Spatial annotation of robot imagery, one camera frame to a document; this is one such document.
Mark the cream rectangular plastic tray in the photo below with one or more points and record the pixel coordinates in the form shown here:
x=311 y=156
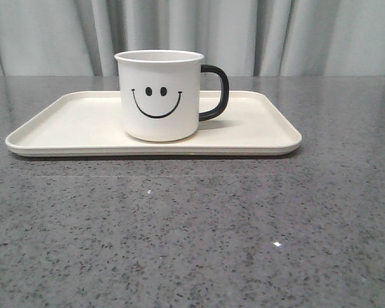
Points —
x=89 y=123

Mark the grey pleated curtain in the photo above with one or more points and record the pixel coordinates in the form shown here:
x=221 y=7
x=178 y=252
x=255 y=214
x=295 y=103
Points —
x=245 y=38

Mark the white smiley mug black handle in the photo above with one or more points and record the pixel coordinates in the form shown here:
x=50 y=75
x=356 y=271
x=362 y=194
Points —
x=160 y=93

